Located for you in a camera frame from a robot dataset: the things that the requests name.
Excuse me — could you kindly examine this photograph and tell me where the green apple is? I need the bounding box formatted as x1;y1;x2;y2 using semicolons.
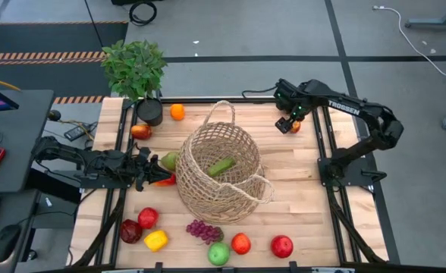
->
207;241;231;267

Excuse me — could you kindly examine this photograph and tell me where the black side desk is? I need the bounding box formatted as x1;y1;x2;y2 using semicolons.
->
0;89;55;273

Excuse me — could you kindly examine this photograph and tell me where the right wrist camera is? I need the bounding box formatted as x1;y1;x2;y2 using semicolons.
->
275;116;294;134

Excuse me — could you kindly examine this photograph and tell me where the red bell pepper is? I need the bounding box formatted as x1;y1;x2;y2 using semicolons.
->
137;206;160;230

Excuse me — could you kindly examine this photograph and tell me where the white cable with plug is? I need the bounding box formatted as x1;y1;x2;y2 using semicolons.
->
372;5;446;77

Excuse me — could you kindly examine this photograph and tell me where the large red apple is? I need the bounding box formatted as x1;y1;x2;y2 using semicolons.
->
270;234;294;259

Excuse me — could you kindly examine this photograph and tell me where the grey desk leg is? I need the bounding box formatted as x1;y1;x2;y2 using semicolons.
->
404;0;446;31

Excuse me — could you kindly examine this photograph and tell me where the red orange peach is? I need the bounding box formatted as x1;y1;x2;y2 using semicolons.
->
231;232;253;256

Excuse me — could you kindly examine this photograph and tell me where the red chili pepper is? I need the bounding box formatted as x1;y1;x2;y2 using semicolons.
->
153;174;177;187

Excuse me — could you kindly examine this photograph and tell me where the orange tangerine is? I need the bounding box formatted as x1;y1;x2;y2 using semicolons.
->
170;103;186;121

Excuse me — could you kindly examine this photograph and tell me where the black power adapter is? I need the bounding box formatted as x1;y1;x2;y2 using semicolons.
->
63;121;99;142

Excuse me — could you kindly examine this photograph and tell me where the purple grape bunch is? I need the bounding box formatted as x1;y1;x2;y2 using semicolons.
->
186;219;225;246

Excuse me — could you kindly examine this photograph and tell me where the black mat hazard striped edge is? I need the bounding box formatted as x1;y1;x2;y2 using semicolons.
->
0;20;130;105

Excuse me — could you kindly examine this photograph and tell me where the green cucumber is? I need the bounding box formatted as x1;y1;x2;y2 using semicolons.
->
206;157;237;178

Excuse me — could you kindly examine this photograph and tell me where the black computer mouse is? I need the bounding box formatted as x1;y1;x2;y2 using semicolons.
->
0;223;22;264

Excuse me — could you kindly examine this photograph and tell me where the coiled black cable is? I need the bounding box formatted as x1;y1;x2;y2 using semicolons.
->
128;1;159;27

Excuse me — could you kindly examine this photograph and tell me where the black aluminium rig frame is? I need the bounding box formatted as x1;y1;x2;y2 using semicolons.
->
69;96;389;273

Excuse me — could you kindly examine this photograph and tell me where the green plant in black pot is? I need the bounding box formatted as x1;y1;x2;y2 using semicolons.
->
100;39;169;127

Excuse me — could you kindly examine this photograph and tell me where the yellow bell pepper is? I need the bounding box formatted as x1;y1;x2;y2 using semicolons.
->
143;230;170;253

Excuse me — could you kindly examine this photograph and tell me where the red yellow apple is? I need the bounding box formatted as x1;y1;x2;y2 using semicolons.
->
130;124;152;141

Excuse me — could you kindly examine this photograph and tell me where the thin black floor cable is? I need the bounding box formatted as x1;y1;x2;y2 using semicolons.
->
83;0;105;49

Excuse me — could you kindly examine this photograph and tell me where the woven straw basket with handles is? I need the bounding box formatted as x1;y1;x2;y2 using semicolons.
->
175;99;275;225

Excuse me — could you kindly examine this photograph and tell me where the green pear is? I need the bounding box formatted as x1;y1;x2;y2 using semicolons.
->
160;151;181;172

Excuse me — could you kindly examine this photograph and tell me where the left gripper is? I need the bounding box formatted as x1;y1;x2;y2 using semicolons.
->
126;146;172;192

